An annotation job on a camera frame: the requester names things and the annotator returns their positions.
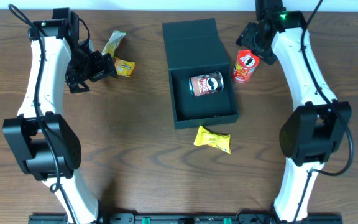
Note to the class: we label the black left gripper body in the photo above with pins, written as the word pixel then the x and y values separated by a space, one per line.
pixel 89 68

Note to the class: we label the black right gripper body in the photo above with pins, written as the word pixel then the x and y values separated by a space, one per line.
pixel 257 43

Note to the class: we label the green yellow snack packet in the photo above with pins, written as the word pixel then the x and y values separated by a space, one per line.
pixel 113 42

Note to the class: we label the red Pringles can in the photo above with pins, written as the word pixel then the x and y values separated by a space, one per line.
pixel 246 63

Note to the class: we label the brown Pringles can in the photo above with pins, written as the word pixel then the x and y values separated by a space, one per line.
pixel 206 84

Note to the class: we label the black gift box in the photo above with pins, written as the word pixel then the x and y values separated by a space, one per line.
pixel 194 48

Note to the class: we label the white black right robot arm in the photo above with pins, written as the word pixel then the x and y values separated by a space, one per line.
pixel 315 139

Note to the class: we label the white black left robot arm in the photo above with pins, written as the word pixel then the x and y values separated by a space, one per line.
pixel 42 142

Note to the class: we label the orange snack packet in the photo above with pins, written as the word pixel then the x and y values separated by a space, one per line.
pixel 124 68

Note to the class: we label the black mounting rail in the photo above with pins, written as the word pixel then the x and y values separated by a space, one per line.
pixel 244 218

